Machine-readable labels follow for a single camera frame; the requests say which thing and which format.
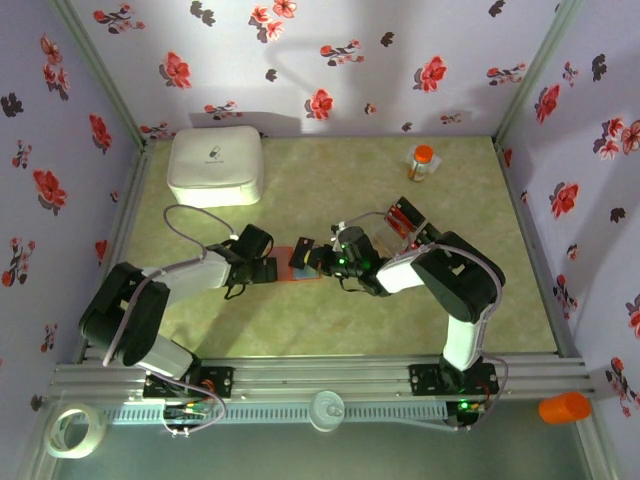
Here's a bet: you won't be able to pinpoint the white medicine bag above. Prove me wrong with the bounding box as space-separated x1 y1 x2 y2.
167 125 266 209

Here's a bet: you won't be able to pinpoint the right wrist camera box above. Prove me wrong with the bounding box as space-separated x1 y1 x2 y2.
333 224 374 259

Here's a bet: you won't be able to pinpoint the orange plastic cup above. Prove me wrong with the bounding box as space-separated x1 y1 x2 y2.
537 391 593 426

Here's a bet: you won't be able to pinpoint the pill bottle with orange cap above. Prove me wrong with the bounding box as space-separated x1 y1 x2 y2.
407 144 435 182

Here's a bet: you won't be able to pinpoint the aluminium frame post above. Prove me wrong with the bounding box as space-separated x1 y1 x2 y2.
574 399 619 480
491 0 586 147
48 0 154 149
14 397 64 480

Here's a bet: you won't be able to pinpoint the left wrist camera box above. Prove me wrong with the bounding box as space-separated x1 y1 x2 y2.
238 223 275 262

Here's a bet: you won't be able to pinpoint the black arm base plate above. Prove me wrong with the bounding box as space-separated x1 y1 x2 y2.
408 363 500 397
143 365 235 400

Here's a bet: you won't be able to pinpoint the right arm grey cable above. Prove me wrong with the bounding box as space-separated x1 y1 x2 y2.
335 210 510 432

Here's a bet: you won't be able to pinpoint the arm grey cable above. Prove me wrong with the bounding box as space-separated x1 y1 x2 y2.
335 210 510 432
101 203 239 435

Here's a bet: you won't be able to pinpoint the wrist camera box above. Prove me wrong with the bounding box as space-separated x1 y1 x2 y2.
238 223 275 262
333 224 374 259

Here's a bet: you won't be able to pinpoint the red and black packets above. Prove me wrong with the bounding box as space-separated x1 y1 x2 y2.
372 196 437 257

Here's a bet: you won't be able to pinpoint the white slotted cable duct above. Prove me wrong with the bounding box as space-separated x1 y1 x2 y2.
102 402 450 427

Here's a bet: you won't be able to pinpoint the aluminium frame rail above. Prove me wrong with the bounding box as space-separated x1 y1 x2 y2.
492 139 584 359
73 139 156 362

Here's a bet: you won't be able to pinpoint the wide aluminium base rail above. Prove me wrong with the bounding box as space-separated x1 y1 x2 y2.
49 354 596 401

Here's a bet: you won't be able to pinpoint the red VIP card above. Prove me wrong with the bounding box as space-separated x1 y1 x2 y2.
385 202 416 236

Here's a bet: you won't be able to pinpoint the circuit board with wires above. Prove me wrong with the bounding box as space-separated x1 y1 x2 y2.
446 398 489 432
162 398 214 435

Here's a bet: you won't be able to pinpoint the clear tape roll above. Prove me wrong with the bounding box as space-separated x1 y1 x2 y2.
44 402 108 460

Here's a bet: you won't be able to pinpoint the left arm grey cable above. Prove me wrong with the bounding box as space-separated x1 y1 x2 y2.
101 203 239 435

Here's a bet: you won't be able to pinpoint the black VIP card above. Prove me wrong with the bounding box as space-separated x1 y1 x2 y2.
288 236 316 269
399 196 427 226

